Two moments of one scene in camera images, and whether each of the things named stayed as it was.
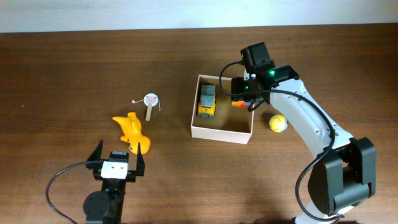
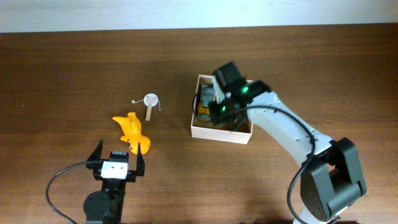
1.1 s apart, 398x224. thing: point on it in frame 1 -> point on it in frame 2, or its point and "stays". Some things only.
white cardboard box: x=230 y=124 stays
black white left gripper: x=94 y=160 stays
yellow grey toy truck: x=206 y=106 stays
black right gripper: x=236 y=86 -> x=216 y=116
